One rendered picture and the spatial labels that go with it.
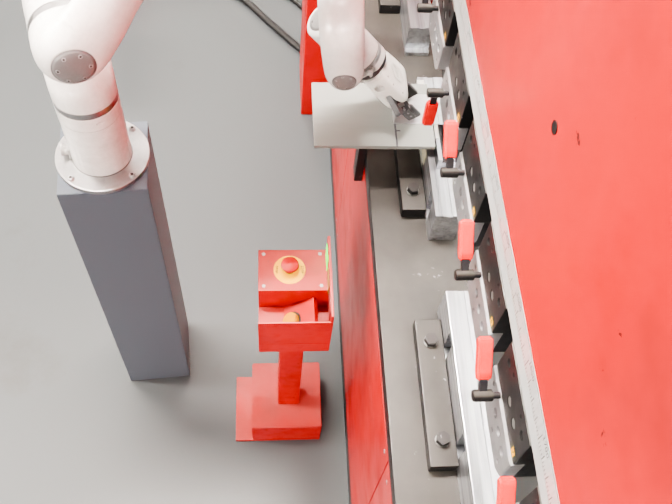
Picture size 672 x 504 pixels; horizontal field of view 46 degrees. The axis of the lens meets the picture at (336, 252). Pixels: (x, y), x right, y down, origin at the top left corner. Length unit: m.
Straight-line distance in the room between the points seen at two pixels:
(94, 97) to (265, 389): 1.16
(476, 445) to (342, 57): 0.74
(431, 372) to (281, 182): 1.45
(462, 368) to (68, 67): 0.86
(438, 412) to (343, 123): 0.65
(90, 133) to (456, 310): 0.77
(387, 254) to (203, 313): 1.03
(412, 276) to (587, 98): 0.87
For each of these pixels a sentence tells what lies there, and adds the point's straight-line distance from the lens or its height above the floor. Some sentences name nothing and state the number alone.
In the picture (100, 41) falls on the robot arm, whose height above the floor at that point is 1.40.
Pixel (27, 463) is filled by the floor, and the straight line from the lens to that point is 2.52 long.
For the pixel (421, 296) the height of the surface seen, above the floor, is 0.88.
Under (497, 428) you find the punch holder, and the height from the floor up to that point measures 1.22.
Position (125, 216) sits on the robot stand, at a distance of 1.73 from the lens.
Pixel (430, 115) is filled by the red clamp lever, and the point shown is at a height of 1.19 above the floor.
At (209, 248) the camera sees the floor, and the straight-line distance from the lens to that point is 2.72.
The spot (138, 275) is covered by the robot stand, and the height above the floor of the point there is 0.65.
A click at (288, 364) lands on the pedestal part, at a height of 0.42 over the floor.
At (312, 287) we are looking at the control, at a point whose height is 0.78.
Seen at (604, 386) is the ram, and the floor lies 1.59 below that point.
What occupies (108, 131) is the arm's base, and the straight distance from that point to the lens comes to 1.57.
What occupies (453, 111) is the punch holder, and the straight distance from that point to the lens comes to 1.46.
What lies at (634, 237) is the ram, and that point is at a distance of 0.79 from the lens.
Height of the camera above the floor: 2.33
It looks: 59 degrees down
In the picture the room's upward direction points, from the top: 8 degrees clockwise
